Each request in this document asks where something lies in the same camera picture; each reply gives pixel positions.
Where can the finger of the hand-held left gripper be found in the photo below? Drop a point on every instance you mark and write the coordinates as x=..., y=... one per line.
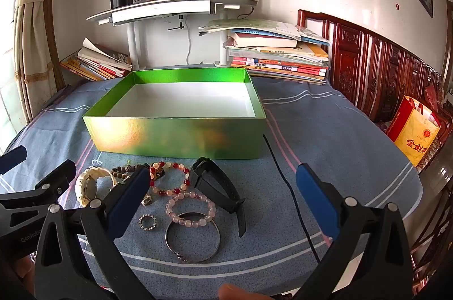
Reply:
x=12, y=159
x=58, y=174

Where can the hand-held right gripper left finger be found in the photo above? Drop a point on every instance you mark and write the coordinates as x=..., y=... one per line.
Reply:
x=129, y=206

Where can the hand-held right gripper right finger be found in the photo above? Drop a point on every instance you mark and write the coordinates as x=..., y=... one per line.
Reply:
x=316, y=201

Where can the cream white wristwatch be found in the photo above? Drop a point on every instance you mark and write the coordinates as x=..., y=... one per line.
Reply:
x=86, y=176

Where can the shiny green cardboard box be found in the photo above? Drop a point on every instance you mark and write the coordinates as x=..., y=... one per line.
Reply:
x=177, y=137

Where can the black wristwatch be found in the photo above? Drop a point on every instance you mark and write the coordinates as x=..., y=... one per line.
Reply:
x=212, y=186

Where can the silver bangle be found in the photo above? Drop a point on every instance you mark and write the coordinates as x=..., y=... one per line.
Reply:
x=208, y=255

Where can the person's right hand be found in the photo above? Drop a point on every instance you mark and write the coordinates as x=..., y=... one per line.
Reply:
x=237, y=293

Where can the red and yellow box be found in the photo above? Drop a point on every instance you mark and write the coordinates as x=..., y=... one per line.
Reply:
x=414, y=133

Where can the small stack of books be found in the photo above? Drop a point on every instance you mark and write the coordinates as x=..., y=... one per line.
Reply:
x=102, y=64

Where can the beige curtain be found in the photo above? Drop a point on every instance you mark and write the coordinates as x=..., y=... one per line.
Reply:
x=32, y=38

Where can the red wooden bench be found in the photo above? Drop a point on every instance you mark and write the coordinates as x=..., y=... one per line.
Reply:
x=371, y=73

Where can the tall stack of books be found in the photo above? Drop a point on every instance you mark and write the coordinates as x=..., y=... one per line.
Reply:
x=279, y=64

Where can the white shelf stand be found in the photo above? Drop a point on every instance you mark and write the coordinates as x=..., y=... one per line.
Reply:
x=159, y=6

